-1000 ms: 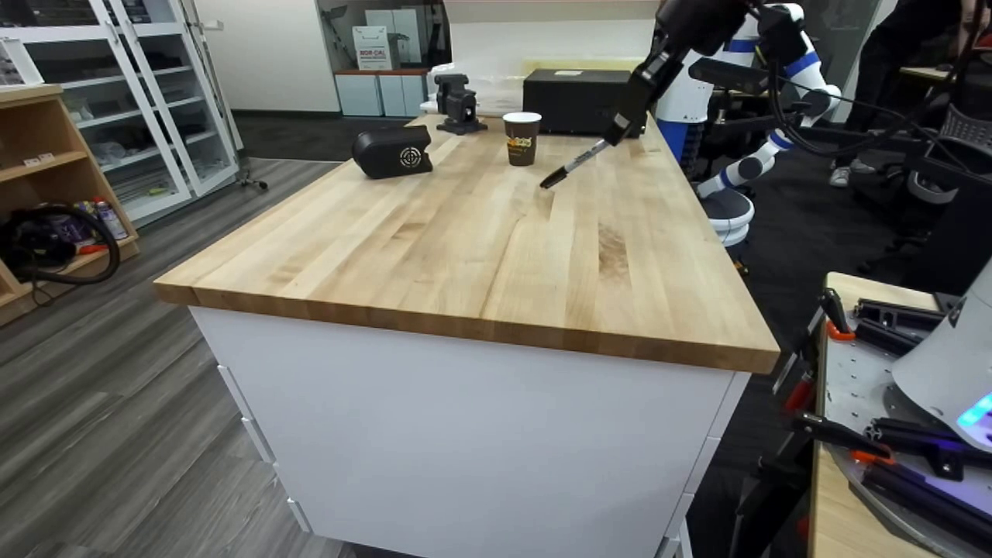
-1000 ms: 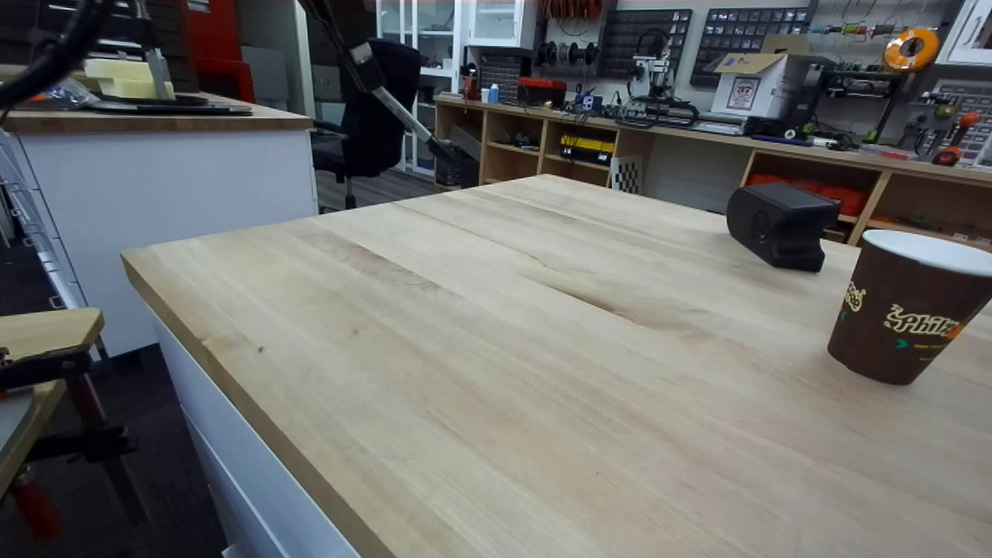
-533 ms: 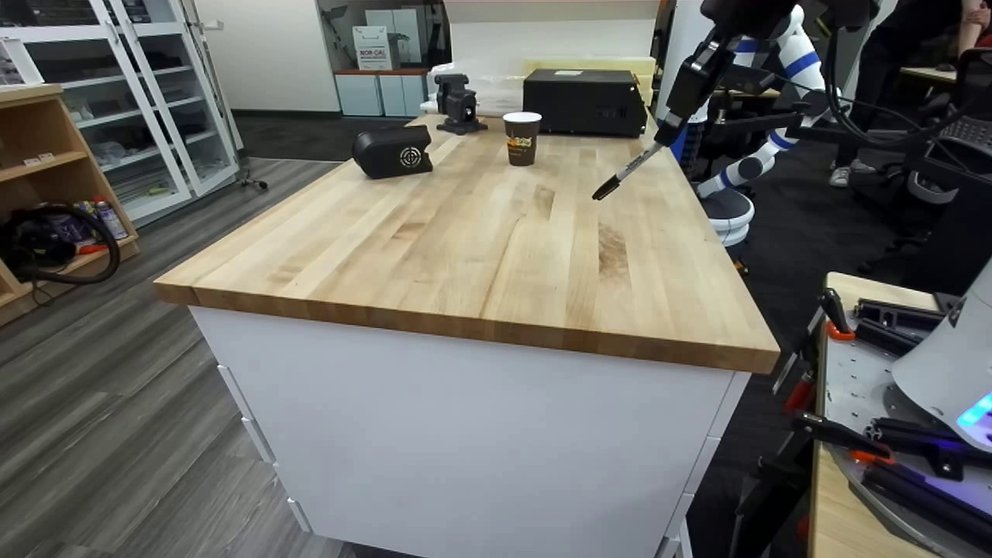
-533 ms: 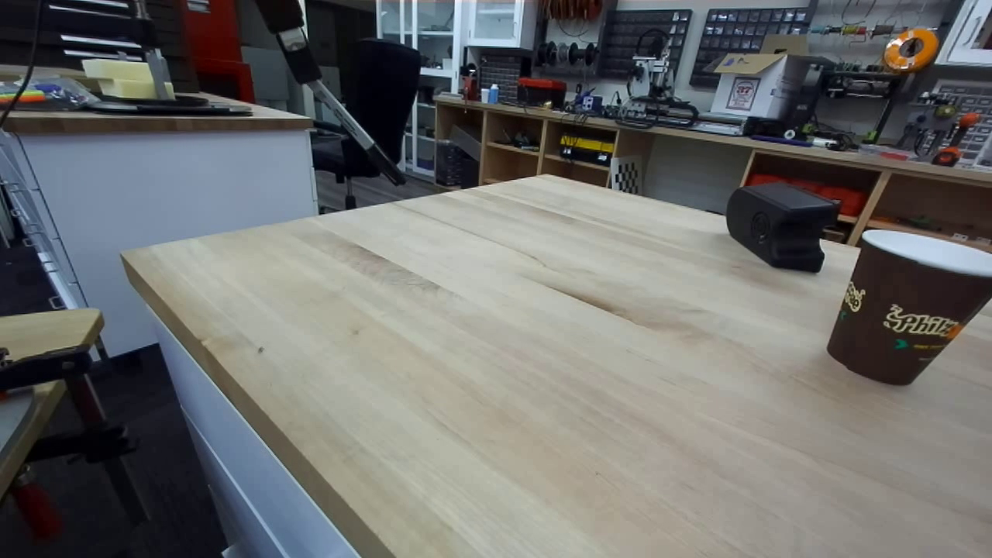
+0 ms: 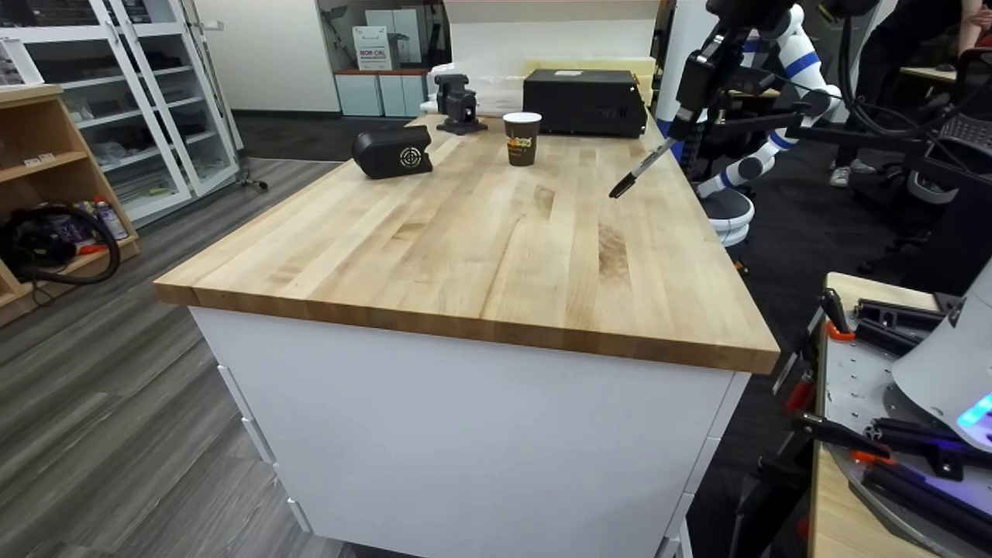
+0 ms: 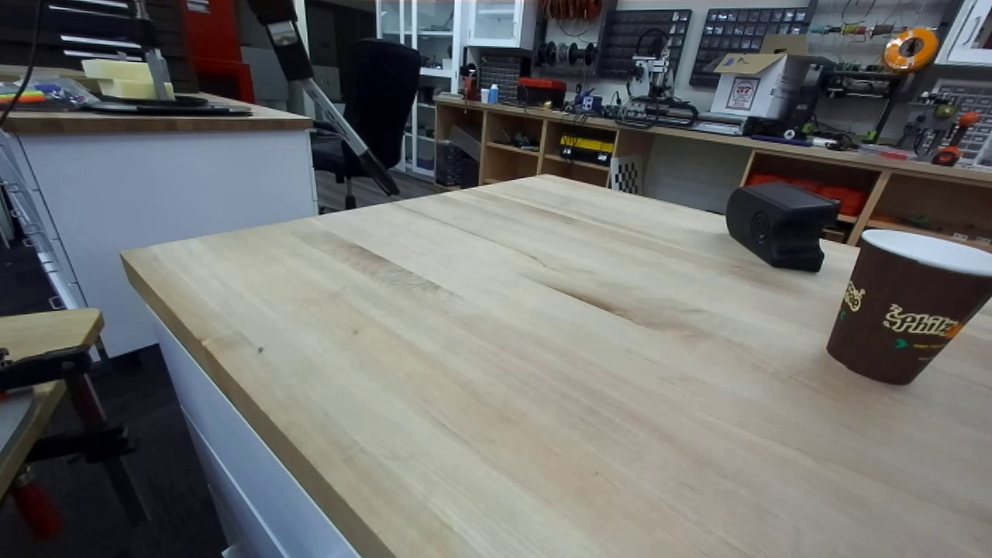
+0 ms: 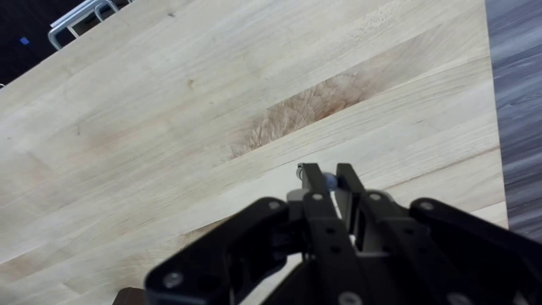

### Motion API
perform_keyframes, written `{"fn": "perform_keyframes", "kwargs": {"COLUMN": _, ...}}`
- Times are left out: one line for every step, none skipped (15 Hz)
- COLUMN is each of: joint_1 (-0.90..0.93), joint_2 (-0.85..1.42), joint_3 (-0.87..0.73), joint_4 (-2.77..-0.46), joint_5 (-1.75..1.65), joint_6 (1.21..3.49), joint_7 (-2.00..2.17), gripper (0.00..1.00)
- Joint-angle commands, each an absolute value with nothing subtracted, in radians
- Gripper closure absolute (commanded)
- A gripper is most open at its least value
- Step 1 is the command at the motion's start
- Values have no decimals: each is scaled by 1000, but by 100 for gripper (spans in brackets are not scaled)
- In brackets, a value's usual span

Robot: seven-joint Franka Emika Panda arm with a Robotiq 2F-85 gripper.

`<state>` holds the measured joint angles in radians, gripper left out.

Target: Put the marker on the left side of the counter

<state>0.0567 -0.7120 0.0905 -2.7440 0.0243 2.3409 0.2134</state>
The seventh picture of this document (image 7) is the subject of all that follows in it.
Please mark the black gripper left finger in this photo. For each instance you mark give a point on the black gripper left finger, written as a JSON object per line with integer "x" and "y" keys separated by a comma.
{"x": 323, "y": 238}

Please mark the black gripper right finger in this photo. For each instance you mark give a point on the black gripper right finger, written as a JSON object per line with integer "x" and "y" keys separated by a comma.
{"x": 407, "y": 255}

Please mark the white metal frame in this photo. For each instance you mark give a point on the white metal frame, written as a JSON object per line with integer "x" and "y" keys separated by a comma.
{"x": 74, "y": 23}

